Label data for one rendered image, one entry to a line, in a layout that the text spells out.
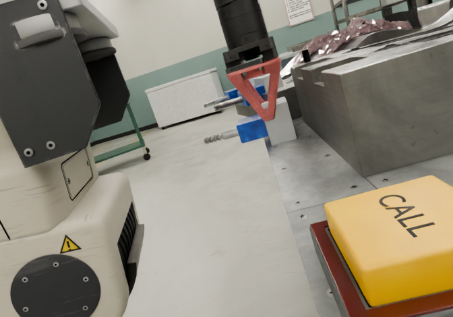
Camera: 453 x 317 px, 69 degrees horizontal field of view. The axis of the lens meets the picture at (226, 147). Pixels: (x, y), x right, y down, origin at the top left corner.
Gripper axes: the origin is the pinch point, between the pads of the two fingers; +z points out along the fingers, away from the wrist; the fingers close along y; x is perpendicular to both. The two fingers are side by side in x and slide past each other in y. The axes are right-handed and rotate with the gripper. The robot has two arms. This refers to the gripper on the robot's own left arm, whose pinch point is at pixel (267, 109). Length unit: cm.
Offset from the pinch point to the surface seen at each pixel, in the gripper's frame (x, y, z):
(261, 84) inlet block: 0.2, 14.3, -2.5
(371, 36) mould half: -20.4, 16.5, -4.6
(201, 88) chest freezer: 144, 637, 15
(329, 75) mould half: -6.6, -16.6, -3.8
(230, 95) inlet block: 7.5, 22.2, -1.7
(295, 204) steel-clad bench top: -0.9, -21.7, 4.9
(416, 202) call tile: -6.6, -31.8, 1.3
